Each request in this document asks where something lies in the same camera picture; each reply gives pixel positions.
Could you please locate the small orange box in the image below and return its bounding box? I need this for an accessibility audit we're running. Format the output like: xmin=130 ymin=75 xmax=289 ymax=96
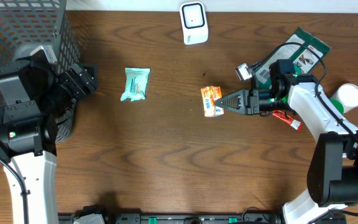
xmin=201 ymin=86 xmax=224 ymax=118

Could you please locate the red snack packet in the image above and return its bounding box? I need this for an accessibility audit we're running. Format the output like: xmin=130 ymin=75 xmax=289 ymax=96
xmin=272 ymin=110 xmax=302 ymax=131

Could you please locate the teal white wipes packet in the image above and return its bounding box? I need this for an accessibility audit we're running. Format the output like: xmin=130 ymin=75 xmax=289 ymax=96
xmin=121 ymin=67 xmax=150 ymax=101

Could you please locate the green 3M pouch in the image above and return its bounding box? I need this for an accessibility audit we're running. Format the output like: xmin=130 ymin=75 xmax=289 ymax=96
xmin=255 ymin=27 xmax=331 ymax=89

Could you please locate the green lid Knorr jar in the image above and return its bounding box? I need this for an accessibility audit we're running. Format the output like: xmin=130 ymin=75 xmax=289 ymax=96
xmin=329 ymin=98 xmax=344 ymax=114

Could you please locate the white jar blue label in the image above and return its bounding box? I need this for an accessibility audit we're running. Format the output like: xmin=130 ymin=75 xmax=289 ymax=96
xmin=330 ymin=83 xmax=358 ymax=113

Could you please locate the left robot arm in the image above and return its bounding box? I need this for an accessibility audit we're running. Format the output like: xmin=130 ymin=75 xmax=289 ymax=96
xmin=0 ymin=60 xmax=98 ymax=223

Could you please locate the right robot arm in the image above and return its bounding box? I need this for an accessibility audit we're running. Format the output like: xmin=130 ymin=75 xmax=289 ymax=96
xmin=215 ymin=59 xmax=358 ymax=223

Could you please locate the white barcode scanner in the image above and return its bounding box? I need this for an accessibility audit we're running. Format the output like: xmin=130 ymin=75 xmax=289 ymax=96
xmin=179 ymin=1 xmax=209 ymax=45

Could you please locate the grey plastic mesh basket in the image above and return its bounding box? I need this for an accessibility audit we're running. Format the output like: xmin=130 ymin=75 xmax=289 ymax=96
xmin=0 ymin=0 xmax=80 ymax=142

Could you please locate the right black cable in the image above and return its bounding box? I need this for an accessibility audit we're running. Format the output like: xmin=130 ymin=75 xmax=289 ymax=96
xmin=250 ymin=42 xmax=358 ymax=218

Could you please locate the black cable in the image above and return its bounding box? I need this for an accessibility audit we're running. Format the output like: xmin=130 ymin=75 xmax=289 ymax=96
xmin=250 ymin=42 xmax=358 ymax=218
xmin=0 ymin=144 xmax=30 ymax=224

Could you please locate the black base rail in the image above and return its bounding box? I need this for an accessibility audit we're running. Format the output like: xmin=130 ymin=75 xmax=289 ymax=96
xmin=57 ymin=212 xmax=347 ymax=224

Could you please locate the left black cable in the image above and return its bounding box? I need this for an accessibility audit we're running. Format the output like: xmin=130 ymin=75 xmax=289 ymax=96
xmin=0 ymin=144 xmax=30 ymax=224

